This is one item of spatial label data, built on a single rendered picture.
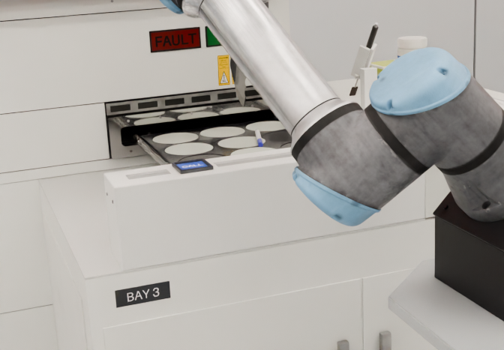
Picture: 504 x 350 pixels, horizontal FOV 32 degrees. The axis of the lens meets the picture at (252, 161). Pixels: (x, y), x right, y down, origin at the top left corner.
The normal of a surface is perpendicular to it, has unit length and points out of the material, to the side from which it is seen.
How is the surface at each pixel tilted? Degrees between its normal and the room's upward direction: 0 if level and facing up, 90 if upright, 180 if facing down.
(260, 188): 90
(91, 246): 0
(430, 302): 0
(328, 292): 90
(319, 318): 90
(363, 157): 75
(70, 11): 90
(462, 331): 0
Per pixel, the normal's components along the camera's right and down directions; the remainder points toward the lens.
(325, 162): -0.55, -0.04
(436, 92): 0.28, 0.25
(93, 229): -0.05, -0.96
